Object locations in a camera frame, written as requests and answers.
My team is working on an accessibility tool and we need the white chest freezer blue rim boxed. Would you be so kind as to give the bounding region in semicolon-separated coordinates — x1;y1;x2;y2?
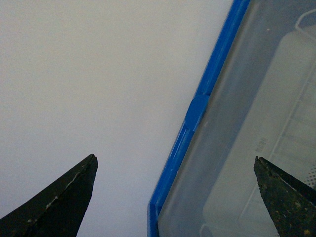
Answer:
147;0;316;237

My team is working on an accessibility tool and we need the white wire freezer basket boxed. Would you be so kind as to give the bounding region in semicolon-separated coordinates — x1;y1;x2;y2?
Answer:
199;9;316;237

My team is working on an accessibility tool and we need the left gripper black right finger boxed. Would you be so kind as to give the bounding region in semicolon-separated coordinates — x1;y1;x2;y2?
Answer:
254;156;316;237

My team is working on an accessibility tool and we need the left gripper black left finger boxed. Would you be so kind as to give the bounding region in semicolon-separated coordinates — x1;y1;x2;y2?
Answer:
0;154;98;237

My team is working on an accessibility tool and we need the glass sliding freezer lid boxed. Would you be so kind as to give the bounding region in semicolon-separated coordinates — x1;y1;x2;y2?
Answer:
158;0;316;237

